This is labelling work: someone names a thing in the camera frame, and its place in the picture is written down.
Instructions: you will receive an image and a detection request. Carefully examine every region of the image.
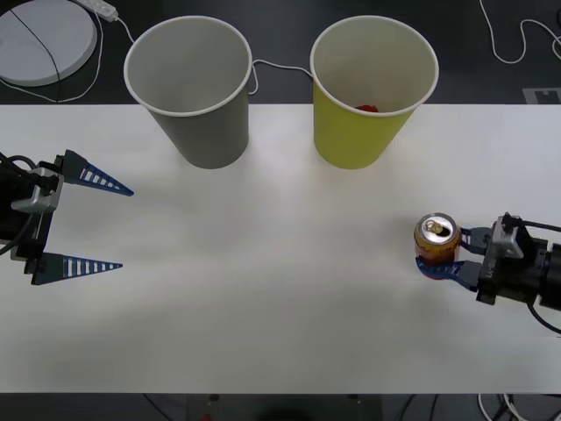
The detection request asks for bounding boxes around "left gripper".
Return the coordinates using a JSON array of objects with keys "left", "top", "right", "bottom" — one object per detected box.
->
[{"left": 10, "top": 148, "right": 135, "bottom": 287}]

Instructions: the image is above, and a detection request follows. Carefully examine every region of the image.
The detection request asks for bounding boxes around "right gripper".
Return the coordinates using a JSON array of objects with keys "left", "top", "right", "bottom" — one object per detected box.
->
[{"left": 415, "top": 225, "right": 549, "bottom": 307}]

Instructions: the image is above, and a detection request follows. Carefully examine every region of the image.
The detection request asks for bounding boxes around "orange drink can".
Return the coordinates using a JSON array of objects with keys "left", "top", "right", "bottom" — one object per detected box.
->
[{"left": 413, "top": 212, "right": 464, "bottom": 269}]

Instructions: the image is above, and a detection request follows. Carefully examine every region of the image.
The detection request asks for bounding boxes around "yellow-green plastic waste bin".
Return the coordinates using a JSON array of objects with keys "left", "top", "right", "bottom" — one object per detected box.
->
[{"left": 309, "top": 14, "right": 440, "bottom": 172}]

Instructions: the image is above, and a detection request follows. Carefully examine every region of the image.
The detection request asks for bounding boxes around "grey plastic waste bin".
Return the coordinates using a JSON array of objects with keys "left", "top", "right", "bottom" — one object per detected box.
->
[{"left": 123, "top": 16, "right": 254, "bottom": 170}]

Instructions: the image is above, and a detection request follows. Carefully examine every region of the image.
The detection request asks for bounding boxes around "white round floor plate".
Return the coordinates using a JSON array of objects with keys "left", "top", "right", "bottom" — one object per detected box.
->
[{"left": 0, "top": 0, "right": 99, "bottom": 88}]

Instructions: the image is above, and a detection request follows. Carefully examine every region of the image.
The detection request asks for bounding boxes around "white power strip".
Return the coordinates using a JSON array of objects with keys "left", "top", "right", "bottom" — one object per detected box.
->
[{"left": 72, "top": 0, "right": 119, "bottom": 21}]

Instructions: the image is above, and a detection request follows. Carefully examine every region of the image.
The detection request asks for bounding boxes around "thin white looped cable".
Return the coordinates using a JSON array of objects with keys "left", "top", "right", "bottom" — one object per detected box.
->
[{"left": 0, "top": 8, "right": 105, "bottom": 104}]

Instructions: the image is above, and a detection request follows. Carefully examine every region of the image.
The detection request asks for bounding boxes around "black cable on plate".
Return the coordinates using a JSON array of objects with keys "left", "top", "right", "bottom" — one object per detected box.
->
[{"left": 8, "top": 6, "right": 62, "bottom": 104}]

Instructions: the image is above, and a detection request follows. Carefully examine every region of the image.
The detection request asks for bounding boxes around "white wavy cable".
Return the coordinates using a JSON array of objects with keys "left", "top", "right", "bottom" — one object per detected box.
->
[{"left": 479, "top": 0, "right": 561, "bottom": 66}]

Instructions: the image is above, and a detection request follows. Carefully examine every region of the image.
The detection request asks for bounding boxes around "white power strip cable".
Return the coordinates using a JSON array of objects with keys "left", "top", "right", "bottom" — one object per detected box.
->
[{"left": 114, "top": 16, "right": 315, "bottom": 96}]

